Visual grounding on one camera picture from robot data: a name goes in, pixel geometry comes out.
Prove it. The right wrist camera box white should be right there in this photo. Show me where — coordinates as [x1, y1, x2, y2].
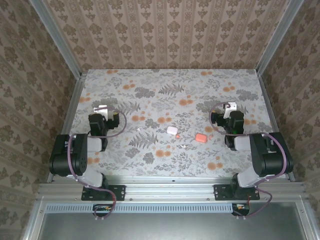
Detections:
[223, 101, 238, 120]

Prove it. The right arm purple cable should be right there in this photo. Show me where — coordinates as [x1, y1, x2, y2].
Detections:
[208, 101, 291, 221]

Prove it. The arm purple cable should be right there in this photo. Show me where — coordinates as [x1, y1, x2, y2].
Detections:
[66, 106, 128, 221]
[208, 101, 291, 221]

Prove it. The black connector board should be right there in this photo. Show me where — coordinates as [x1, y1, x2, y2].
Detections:
[231, 202, 251, 217]
[92, 203, 114, 217]

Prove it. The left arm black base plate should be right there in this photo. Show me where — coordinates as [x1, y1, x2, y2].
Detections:
[81, 184, 126, 202]

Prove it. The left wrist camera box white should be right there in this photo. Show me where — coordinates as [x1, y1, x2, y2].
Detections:
[93, 104, 113, 121]

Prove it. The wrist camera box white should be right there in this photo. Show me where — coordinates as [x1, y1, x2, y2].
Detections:
[223, 101, 238, 120]
[93, 104, 113, 121]

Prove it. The grey metal panel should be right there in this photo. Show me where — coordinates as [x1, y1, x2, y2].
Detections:
[21, 196, 320, 240]

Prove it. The orange earbud charging case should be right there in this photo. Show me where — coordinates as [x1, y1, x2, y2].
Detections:
[194, 133, 208, 144]

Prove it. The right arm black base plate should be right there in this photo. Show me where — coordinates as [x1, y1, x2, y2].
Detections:
[213, 184, 261, 202]

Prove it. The aluminium frame post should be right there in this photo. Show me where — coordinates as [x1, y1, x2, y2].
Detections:
[27, 0, 83, 80]
[256, 0, 307, 76]

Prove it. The aluminium side rail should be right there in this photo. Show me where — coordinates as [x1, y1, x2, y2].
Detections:
[47, 72, 88, 183]
[257, 72, 296, 183]

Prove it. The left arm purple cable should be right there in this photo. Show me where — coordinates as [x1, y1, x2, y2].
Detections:
[66, 106, 128, 221]

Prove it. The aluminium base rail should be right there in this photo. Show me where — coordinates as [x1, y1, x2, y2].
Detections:
[37, 176, 307, 201]

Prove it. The floral patterned table cover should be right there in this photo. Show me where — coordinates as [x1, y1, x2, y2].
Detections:
[57, 68, 288, 180]

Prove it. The grey slotted cable duct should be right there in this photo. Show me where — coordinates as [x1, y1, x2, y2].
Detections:
[46, 202, 233, 214]

